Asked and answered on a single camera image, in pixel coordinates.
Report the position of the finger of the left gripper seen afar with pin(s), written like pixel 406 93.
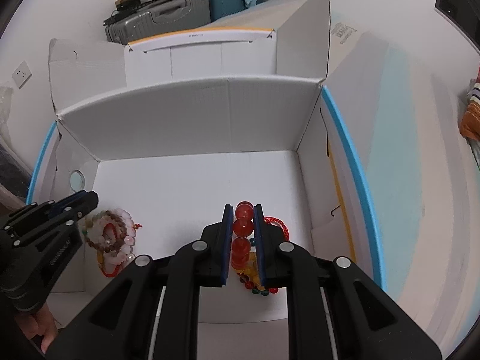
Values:
pixel 38 221

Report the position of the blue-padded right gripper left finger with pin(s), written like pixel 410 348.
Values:
pixel 151 310

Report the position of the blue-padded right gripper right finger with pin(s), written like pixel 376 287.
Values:
pixel 335 310

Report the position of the person's left hand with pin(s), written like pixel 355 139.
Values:
pixel 40 323

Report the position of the white cardboard box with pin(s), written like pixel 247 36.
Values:
pixel 173 128

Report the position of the striped bed sheet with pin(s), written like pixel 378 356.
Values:
pixel 423 178

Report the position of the striped orange blanket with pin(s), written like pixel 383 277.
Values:
pixel 470 122

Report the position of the grey hard suitcase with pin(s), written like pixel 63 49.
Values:
pixel 159 17

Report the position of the white wall socket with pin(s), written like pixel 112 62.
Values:
pixel 21 75

